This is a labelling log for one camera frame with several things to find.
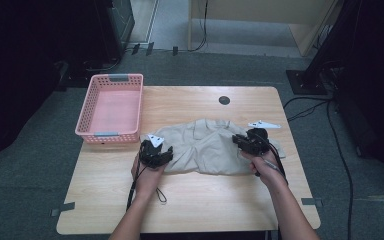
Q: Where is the black hanging cable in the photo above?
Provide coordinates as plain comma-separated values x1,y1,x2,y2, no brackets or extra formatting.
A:
188,0,210,53

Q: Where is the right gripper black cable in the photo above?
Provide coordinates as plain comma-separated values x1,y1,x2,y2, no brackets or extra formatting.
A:
258,131,290,186

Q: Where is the pink plastic perforated basket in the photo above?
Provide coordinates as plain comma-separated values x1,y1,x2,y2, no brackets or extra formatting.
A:
74,73,145,145

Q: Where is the person's left hand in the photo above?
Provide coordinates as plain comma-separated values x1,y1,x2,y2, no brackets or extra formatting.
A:
130,153,168,200

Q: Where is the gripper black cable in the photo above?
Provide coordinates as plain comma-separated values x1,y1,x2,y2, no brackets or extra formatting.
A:
125,164,168,212
258,131,290,186

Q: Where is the black cabinet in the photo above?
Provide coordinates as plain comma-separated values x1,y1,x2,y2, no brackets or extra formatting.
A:
93,0,136,64

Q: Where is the light wooden cabinet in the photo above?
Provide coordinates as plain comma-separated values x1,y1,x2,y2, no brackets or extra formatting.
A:
187,0,344,58

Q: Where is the person's right hand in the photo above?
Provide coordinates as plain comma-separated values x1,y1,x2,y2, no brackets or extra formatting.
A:
240,149,288,190

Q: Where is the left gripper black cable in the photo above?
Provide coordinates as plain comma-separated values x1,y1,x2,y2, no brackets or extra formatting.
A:
125,164,168,212

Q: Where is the black slanted stand pole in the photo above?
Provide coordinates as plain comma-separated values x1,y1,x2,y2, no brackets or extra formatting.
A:
304,0,361,86

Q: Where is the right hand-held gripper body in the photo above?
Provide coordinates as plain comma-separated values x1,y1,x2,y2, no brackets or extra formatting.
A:
245,119,282,157

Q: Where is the black stand base plate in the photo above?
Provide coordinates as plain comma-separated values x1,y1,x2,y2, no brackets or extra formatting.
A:
285,68,328,96

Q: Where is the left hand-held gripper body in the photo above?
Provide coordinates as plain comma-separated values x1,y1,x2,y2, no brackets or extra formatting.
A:
138,133,166,169

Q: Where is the beige shirt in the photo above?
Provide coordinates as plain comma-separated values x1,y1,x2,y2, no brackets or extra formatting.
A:
140,118,287,176

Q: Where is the long black floor cable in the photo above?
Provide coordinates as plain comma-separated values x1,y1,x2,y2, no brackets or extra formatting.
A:
325,99,354,240

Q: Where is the grey tape strip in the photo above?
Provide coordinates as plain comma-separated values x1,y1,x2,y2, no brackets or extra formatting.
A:
301,197,324,207
49,201,76,218

